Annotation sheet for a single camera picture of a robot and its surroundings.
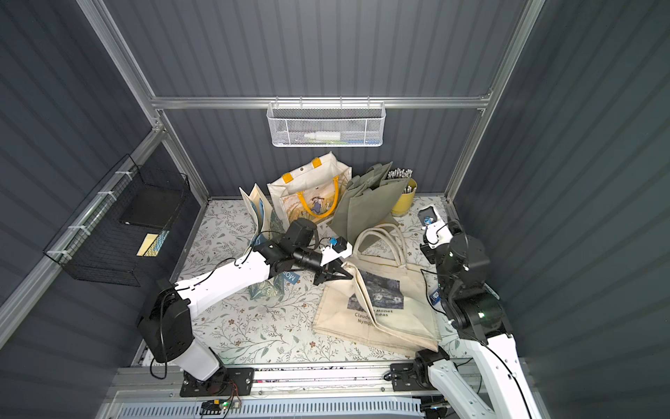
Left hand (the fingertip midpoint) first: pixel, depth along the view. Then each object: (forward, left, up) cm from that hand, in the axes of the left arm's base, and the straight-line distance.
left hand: (352, 277), depth 72 cm
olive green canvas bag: (+27, -7, +2) cm, 28 cm away
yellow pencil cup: (+39, -24, -10) cm, 46 cm away
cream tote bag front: (-3, -15, -10) cm, 18 cm away
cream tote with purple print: (-3, +3, -19) cm, 20 cm away
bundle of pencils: (+48, -21, -3) cm, 52 cm away
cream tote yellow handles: (+36, +13, -1) cm, 39 cm away
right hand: (+5, -23, +18) cm, 30 cm away
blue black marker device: (+2, -29, -18) cm, 34 cm away
